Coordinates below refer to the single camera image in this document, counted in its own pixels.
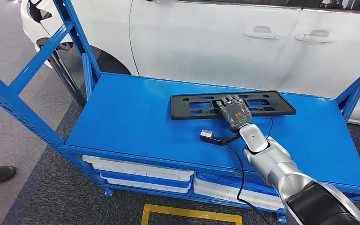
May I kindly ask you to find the white car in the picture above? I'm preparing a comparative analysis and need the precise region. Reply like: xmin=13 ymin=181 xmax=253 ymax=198
xmin=20 ymin=0 xmax=360 ymax=128

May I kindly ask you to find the metal pole stand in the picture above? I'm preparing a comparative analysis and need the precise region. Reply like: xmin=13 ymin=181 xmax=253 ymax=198
xmin=36 ymin=37 xmax=88 ymax=109

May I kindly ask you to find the large blue metal shelf rack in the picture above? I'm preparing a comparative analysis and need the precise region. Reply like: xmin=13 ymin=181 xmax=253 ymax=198
xmin=0 ymin=0 xmax=360 ymax=225

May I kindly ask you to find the black plastic plate frame part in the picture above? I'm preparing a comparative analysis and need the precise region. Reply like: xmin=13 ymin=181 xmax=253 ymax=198
xmin=170 ymin=90 xmax=297 ymax=121

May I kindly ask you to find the black camera cable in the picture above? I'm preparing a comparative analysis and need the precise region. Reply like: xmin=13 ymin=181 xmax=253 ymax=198
xmin=225 ymin=142 xmax=264 ymax=225

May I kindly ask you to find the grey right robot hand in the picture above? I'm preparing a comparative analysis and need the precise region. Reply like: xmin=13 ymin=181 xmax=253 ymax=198
xmin=216 ymin=95 xmax=253 ymax=133

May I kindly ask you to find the blue plastic crate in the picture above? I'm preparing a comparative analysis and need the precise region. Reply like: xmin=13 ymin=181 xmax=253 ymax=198
xmin=100 ymin=172 xmax=193 ymax=189
xmin=195 ymin=172 xmax=278 ymax=197

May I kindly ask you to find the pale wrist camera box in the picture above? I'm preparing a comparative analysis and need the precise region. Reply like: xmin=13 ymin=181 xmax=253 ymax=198
xmin=199 ymin=129 xmax=228 ymax=147

